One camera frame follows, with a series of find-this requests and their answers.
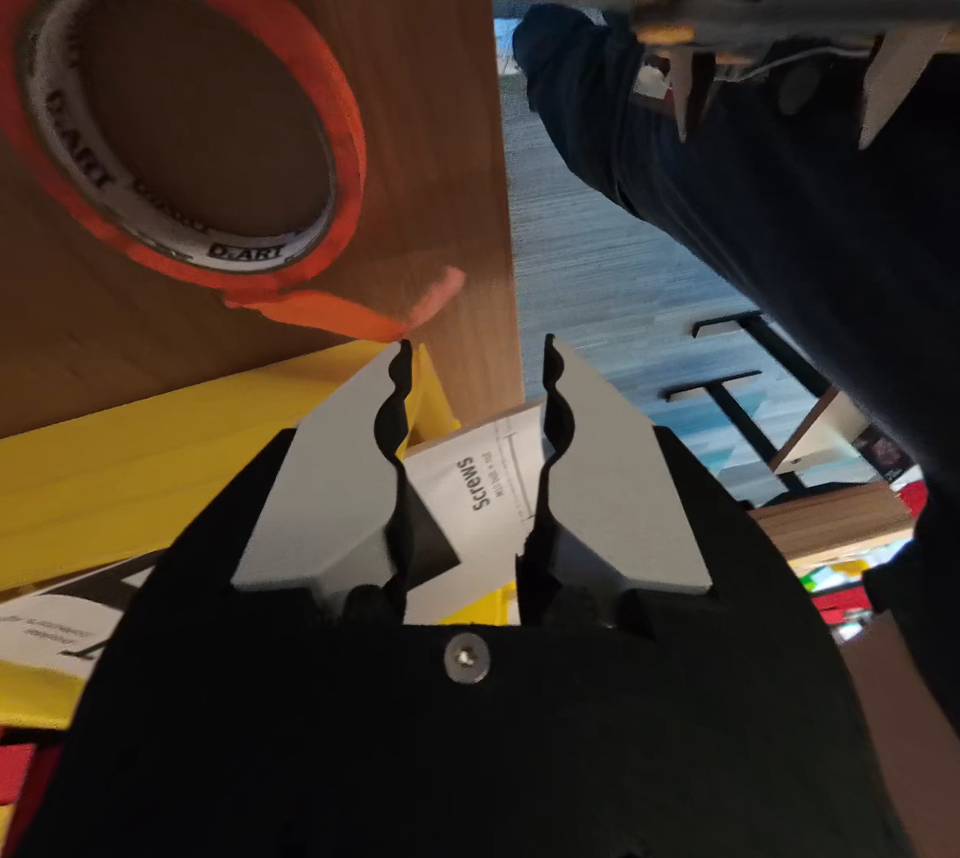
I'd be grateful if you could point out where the wooden side table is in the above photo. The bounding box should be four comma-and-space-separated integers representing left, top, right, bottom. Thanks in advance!
750, 482, 920, 565

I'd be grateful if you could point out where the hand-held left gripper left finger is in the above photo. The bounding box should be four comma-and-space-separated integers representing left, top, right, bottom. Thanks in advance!
231, 339, 415, 619

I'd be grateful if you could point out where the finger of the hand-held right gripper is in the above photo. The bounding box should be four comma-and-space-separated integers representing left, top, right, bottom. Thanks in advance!
663, 0, 785, 143
857, 0, 960, 150

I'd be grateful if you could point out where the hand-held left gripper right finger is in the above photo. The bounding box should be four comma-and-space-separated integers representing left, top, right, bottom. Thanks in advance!
516, 335, 714, 627

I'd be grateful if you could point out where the white printed paper label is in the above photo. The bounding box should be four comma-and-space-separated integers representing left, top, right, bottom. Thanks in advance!
403, 399, 558, 627
0, 558, 162, 683

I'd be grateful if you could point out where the black metal table frame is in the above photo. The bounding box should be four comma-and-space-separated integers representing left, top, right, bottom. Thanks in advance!
661, 311, 852, 477

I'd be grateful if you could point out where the orange tape roll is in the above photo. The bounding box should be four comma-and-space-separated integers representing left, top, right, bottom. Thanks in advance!
0, 0, 468, 343

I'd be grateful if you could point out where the yellow storage bin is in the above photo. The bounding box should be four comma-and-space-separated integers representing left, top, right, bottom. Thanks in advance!
0, 339, 460, 597

